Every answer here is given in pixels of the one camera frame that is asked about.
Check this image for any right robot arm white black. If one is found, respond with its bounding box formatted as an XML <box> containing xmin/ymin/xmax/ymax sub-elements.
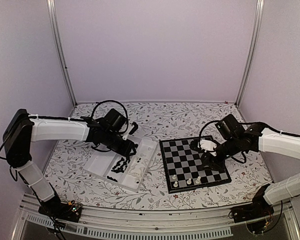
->
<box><xmin>194</xmin><ymin>114</ymin><xmax>300</xmax><ymax>218</ymax></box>

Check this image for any right aluminium frame post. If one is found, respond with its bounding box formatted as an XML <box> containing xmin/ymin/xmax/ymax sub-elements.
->
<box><xmin>235</xmin><ymin>0</ymin><xmax>265</xmax><ymax>108</ymax></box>

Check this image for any pile of black chess pieces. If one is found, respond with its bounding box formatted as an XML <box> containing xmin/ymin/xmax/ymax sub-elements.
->
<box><xmin>106</xmin><ymin>157</ymin><xmax>130</xmax><ymax>182</ymax></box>

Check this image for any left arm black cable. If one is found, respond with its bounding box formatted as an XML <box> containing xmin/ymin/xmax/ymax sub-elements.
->
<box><xmin>91</xmin><ymin>99</ymin><xmax>129</xmax><ymax>126</ymax></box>

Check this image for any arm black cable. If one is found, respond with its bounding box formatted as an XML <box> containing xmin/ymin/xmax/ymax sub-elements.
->
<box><xmin>198</xmin><ymin>120</ymin><xmax>222</xmax><ymax>143</ymax></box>
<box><xmin>91</xmin><ymin>99</ymin><xmax>129</xmax><ymax>126</ymax></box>

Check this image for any front aluminium rail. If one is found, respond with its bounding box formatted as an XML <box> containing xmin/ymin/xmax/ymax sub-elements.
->
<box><xmin>11</xmin><ymin>194</ymin><xmax>300</xmax><ymax>240</ymax></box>

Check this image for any white bishop piece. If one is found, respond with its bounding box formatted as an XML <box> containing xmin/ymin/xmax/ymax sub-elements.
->
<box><xmin>195</xmin><ymin>176</ymin><xmax>201</xmax><ymax>185</ymax></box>

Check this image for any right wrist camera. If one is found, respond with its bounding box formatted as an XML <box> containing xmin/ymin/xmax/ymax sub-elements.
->
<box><xmin>190</xmin><ymin>139</ymin><xmax>217</xmax><ymax>156</ymax></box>

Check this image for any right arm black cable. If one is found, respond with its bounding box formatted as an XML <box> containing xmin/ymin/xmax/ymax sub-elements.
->
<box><xmin>198</xmin><ymin>120</ymin><xmax>222</xmax><ymax>143</ymax></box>

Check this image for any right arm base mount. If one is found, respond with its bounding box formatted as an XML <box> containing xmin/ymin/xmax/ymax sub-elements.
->
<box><xmin>228</xmin><ymin>200</ymin><xmax>274</xmax><ymax>235</ymax></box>

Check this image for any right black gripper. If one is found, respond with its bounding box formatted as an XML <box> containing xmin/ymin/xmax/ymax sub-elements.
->
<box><xmin>199</xmin><ymin>136</ymin><xmax>240</xmax><ymax>172</ymax></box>

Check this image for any black grey chessboard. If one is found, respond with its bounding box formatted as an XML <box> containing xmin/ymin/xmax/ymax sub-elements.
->
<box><xmin>159</xmin><ymin>137</ymin><xmax>232</xmax><ymax>194</ymax></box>

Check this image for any clear plastic piece tray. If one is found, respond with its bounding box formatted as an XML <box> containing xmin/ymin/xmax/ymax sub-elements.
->
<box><xmin>83</xmin><ymin>136</ymin><xmax>158</xmax><ymax>192</ymax></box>

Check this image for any floral patterned table mat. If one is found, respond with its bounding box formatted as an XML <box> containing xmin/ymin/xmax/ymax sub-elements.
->
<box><xmin>44</xmin><ymin>102</ymin><xmax>272</xmax><ymax>211</ymax></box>

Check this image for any left aluminium frame post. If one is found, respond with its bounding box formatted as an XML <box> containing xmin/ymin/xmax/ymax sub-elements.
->
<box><xmin>46</xmin><ymin>0</ymin><xmax>77</xmax><ymax>107</ymax></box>

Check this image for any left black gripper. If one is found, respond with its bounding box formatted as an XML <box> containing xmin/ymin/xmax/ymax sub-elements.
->
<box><xmin>103</xmin><ymin>130</ymin><xmax>137</xmax><ymax>158</ymax></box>

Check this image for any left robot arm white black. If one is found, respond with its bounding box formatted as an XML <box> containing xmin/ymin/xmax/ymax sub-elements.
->
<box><xmin>0</xmin><ymin>109</ymin><xmax>138</xmax><ymax>217</ymax></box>

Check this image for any aluminium frame post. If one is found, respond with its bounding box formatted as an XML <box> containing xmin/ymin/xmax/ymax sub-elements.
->
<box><xmin>235</xmin><ymin>0</ymin><xmax>265</xmax><ymax>108</ymax></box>
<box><xmin>46</xmin><ymin>0</ymin><xmax>77</xmax><ymax>107</ymax></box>

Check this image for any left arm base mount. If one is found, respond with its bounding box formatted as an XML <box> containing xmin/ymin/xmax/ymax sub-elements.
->
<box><xmin>38</xmin><ymin>199</ymin><xmax>82</xmax><ymax>223</ymax></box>

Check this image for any pile of white chess pieces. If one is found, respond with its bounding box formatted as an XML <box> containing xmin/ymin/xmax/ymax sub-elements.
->
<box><xmin>128</xmin><ymin>147</ymin><xmax>153</xmax><ymax>184</ymax></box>

